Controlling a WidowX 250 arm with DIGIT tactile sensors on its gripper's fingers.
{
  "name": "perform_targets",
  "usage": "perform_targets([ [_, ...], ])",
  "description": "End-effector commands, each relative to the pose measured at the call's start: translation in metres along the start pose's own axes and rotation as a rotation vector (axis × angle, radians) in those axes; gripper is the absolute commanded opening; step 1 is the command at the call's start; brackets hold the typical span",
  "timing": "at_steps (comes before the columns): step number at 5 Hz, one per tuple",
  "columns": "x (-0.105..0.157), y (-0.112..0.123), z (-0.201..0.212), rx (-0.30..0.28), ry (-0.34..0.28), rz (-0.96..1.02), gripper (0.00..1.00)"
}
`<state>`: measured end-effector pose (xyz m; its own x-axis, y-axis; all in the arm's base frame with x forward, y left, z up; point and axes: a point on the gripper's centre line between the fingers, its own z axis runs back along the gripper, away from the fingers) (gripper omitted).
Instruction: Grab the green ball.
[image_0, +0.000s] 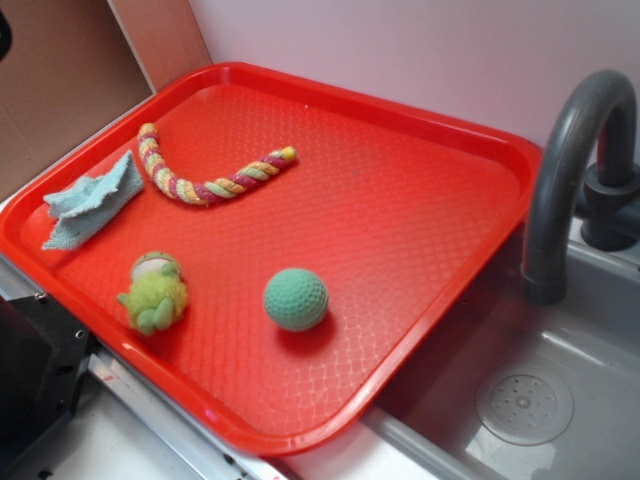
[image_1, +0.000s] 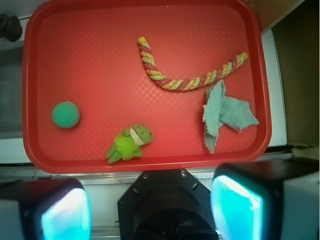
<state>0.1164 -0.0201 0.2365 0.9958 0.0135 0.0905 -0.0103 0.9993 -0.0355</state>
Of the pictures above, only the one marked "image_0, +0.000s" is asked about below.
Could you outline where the round sink drain strainer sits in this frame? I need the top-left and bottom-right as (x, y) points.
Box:
(475, 364), (574, 446)

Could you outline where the light blue folded cloth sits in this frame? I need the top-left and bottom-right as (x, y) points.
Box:
(42, 151), (144, 250)

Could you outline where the brown cardboard box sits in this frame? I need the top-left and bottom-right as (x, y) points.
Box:
(1, 1), (211, 199)

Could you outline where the multicolour twisted rope toy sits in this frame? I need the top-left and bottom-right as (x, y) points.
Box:
(137, 123), (298, 206)

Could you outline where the green frog plush toy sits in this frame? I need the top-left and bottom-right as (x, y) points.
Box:
(117, 251), (189, 336)

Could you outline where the grey plastic sink basin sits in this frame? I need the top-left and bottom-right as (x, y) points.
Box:
(363, 235), (639, 479)

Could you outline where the green dimpled ball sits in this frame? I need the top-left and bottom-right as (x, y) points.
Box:
(263, 268), (329, 332)

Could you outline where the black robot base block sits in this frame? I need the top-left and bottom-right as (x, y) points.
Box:
(1, 295), (93, 468)

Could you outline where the dark grey curved faucet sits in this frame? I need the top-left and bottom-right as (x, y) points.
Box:
(521, 70), (639, 305)

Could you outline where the red plastic tray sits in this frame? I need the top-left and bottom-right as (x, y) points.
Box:
(1, 63), (541, 457)

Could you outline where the silver metal rail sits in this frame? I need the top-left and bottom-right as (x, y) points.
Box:
(1, 258), (278, 479)

